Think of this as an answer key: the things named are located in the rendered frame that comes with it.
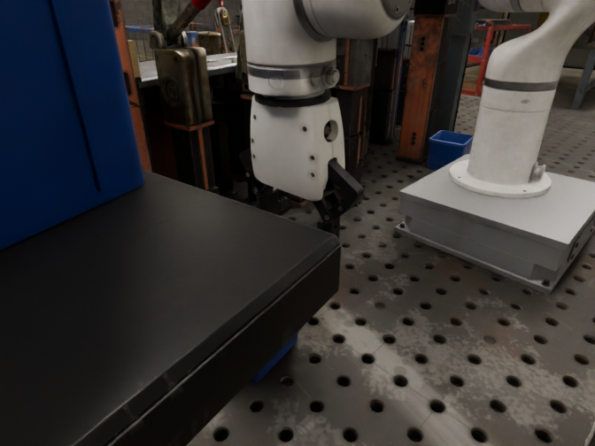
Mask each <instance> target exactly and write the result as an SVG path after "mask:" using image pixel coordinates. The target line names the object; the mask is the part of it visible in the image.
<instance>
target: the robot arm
mask: <svg viewBox="0 0 595 446"><path fill-rule="evenodd" d="M412 1H413V0H242V7H243V26H244V37H245V47H246V57H247V69H248V80H249V89H250V90H251V91H253V92H255V94H254V95H253V96H252V102H251V147H250V148H249V149H247V150H245V151H243V152H241V153H240V154H239V158H240V160H241V162H242V164H243V167H244V169H246V171H245V174H246V176H247V178H248V179H249V181H250V182H251V184H252V188H251V190H252V192H253V194H254V195H258V196H257V206H258V208H259V209H261V210H263V211H268V212H271V213H273V214H276V215H279V216H280V213H279V195H278V189H280V190H283V191H285V192H288V193H291V194H292V195H295V196H300V197H302V198H304V199H307V200H311V201H313V203H314V205H315V207H316V209H317V211H318V213H319V214H320V215H321V219H320V220H318V222H317V228H318V229H320V230H323V231H326V232H329V233H331V234H334V235H336V236H337V237H338V239H339V233H340V216H341V215H342V214H344V213H345V212H347V211H349V210H350V209H351V208H352V207H354V205H355V204H356V203H357V202H358V200H359V199H360V197H361V196H362V195H363V194H364V189H363V187H362V186H361V185H360V184H359V183H358V182H357V181H356V180H355V179H354V178H353V177H352V176H351V175H350V174H349V173H347V172H346V171H345V159H344V131H343V123H342V117H341V112H340V108H339V103H338V100H337V98H335V97H332V96H331V92H330V90H329V88H333V87H334V86H335V85H336V84H337V83H338V80H339V72H338V70H337V69H336V38H341V39H353V40H371V39H376V38H380V37H383V36H385V35H387V34H389V33H391V32H392V31H393V30H394V29H395V28H396V27H397V26H398V25H399V24H400V22H401V21H402V20H403V18H404V17H405V15H406V13H407V11H408V10H409V8H410V5H411V3H412ZM477 1H478V3H479V4H480V5H481V6H483V7H484V8H486V9H488V10H491V11H494V12H550V13H549V16H548V18H547V20H546V21H545V23H544V24H543V25H542V26H541V27H539V28H538V29H537V30H535V31H533V32H531V33H529V34H526V35H523V36H520V37H517V38H515V39H513V40H510V41H508V42H504V43H502V44H500V45H499V46H498V47H497V48H496V49H495V50H494V51H493V52H492V53H491V56H490V59H489V62H488V65H487V69H486V74H485V78H484V84H483V92H482V96H481V101H480V106H479V111H478V116H477V121H476V125H475V133H474V139H473V143H472V148H471V152H470V158H469V160H463V161H460V162H458V163H455V164H454V165H452V166H451V167H450V171H449V176H450V179H451V180H452V181H453V182H455V183H456V184H458V185H459V186H461V187H463V188H466V189H468V190H471V191H474V192H476V193H480V194H484V195H488V196H498V197H507V198H526V197H533V196H540V195H543V194H544V193H546V192H547V191H548V190H549V189H550V187H551V185H552V181H551V178H550V177H549V176H548V175H547V174H545V165H543V166H541V165H538V162H537V156H538V153H539V150H540V146H541V143H542V140H543V136H544V133H545V127H546V124H547V120H548V118H549V114H550V110H551V108H552V104H553V99H554V95H555V92H556V88H557V85H558V82H559V78H560V73H561V70H562V67H563V65H564V62H565V59H566V57H567V55H568V53H569V51H570V49H571V48H572V46H573V45H574V43H575V42H576V40H577V39H578V38H579V36H580V35H581V34H582V33H583V32H584V31H585V30H586V29H587V28H588V27H589V26H590V25H591V24H592V23H594V22H595V0H477ZM273 187H274V188H273ZM336 188H340V189H341V190H342V191H343V192H344V196H343V198H342V200H341V199H340V197H339V195H338V194H337V192H336ZM325 196H326V197H327V198H328V200H329V201H330V203H331V205H332V208H330V209H329V208H328V206H327V204H326V202H325V200H324V198H323V197H325Z"/></svg>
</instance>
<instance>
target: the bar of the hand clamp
mask: <svg viewBox="0 0 595 446"><path fill-rule="evenodd" d="M152 10H153V24H154V31H159V32H160V33H161V34H162V35H163V37H164V42H165V47H166V49H167V37H166V25H168V28H169V27H170V26H172V24H173V23H174V22H175V20H176V19H177V18H178V17H179V15H180V14H181V10H180V0H152ZM181 47H182V37H181V36H179V37H178V39H177V40H176V41H175V42H174V44H173V45H171V46H169V49H177V48H181Z"/></svg>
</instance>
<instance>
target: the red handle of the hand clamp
mask: <svg viewBox="0 0 595 446"><path fill-rule="evenodd" d="M211 1H212V0H191V1H190V2H189V4H188V5H187V6H186V8H185V9H184V10H183V11H182V13H181V14H180V15H179V17H178V18H177V19H176V20H175V22H174V23H173V24H172V26H170V27H169V28H168V30H167V31H166V37H167V46H171V45H173V44H174V42H175V41H176V40H177V39H178V37H179V36H180V35H181V33H182V32H183V31H184V30H185V29H186V27H187V26H188V25H189V24H190V22H191V21H192V20H193V19H194V18H195V17H196V16H197V15H198V14H199V13H200V11H201V10H204V9H205V7H206V6H207V5H208V4H209V3H210V2H211Z"/></svg>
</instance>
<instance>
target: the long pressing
mask: <svg viewBox="0 0 595 446"><path fill-rule="evenodd" d="M236 57H237V52H232V53H225V54H218V55H211V56H206V60H207V62H209V63H207V69H208V77H212V76H216V75H222V74H226V73H235V72H236V63H237V60H236ZM230 58H233V59H230ZM138 65H139V69H140V74H141V78H142V82H138V84H139V89H143V88H152V87H157V86H159V84H158V74H157V67H156V62H155V61H148V62H141V63H138Z"/></svg>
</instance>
